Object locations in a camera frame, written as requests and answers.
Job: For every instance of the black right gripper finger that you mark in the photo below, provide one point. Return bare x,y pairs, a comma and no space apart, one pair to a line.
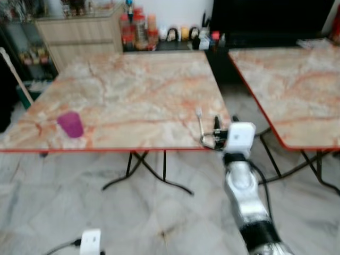
234,118
217,125

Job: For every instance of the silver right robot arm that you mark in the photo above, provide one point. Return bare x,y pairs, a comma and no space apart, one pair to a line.
245,196

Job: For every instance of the marble-pattern folding table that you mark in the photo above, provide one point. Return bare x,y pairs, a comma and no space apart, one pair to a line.
292,90
122,95

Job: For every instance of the black and white small box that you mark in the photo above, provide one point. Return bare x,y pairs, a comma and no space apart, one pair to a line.
205,41

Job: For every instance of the small red item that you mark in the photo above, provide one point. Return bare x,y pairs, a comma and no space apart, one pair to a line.
215,35

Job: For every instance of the black round figurine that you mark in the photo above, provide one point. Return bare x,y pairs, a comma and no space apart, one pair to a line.
195,33

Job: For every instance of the yellow round figurine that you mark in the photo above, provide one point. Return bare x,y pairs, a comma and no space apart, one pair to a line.
184,34

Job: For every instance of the black and white figurine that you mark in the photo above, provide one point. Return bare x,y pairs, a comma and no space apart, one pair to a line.
174,34

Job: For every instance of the white round figurine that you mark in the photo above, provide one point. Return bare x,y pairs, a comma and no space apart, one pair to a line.
164,34

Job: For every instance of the black television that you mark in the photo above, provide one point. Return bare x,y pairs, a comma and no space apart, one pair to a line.
271,15

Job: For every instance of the printed magazine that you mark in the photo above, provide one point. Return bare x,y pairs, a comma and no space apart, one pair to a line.
320,43

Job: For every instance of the clear jar orange lid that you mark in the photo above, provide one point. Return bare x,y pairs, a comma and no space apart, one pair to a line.
152,29

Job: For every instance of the tall clear jar red lid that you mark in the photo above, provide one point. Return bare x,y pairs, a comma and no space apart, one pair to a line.
138,27

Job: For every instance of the red canister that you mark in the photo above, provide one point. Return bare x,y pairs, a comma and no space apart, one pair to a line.
336,31

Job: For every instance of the purple plastic cup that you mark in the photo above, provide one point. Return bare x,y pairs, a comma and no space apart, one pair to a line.
71,126

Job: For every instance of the light wooden drawer cabinet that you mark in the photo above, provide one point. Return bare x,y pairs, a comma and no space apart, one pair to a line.
79,40

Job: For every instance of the green plastic bin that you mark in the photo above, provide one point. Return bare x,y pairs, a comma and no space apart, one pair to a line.
25,94

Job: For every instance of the glass display shelf with toys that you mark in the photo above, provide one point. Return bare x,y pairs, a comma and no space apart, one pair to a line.
24,50

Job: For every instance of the light wooden stick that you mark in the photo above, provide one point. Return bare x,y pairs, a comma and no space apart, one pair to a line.
16,74

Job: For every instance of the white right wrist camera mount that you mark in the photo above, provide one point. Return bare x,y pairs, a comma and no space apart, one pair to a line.
240,138

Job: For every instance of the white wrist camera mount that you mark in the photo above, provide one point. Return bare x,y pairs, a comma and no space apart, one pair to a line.
91,243
240,138

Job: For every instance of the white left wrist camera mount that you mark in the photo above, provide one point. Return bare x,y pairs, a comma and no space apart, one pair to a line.
91,243

